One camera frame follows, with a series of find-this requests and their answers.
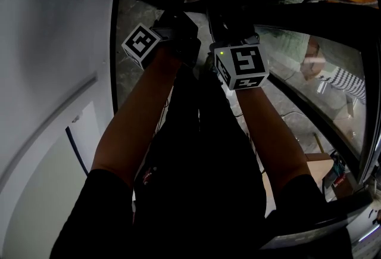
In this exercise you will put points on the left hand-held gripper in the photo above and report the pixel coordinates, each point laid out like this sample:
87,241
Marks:
140,43

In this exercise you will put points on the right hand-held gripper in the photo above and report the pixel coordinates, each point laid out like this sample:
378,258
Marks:
247,62

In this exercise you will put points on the person's right forearm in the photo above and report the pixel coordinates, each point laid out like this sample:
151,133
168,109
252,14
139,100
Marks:
271,138

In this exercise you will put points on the person's left forearm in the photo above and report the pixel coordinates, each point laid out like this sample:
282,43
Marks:
134,121

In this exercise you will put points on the white knitted blanket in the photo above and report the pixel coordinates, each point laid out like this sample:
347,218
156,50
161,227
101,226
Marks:
287,46

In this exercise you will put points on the black baseboard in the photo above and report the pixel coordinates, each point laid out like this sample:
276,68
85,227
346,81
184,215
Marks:
114,52

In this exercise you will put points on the orange cushion behind glass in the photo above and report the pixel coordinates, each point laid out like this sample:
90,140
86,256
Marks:
311,58

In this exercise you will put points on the large orange cushion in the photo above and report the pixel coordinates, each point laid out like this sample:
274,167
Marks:
357,0

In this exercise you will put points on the person's black clothing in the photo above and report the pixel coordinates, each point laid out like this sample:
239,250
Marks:
202,177

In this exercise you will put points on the round metal knob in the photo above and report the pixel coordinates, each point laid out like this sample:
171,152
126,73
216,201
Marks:
76,118

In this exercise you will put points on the light wooden box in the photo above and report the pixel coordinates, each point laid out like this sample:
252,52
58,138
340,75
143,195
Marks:
318,168

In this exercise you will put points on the black box device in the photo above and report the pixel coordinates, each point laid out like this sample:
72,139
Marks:
315,219

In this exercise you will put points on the white cabinet door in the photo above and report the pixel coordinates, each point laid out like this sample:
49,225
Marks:
35,192

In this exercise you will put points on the white machine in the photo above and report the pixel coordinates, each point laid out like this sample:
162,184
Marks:
367,231

